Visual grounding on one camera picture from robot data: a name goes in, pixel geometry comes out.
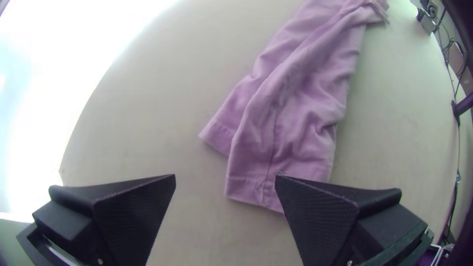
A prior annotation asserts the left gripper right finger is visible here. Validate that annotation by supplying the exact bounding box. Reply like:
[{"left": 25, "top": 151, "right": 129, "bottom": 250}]
[{"left": 274, "top": 175, "right": 429, "bottom": 266}]

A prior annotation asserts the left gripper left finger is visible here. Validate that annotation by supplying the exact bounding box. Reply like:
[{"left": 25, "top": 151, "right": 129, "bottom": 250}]
[{"left": 32, "top": 173, "right": 176, "bottom": 266}]

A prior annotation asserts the purple t-shirt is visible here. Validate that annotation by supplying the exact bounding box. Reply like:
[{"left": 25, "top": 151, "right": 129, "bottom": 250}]
[{"left": 199, "top": 0, "right": 391, "bottom": 214}]

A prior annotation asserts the black cable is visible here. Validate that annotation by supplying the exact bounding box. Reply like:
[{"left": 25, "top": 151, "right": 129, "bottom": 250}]
[{"left": 436, "top": 11, "right": 468, "bottom": 99}]

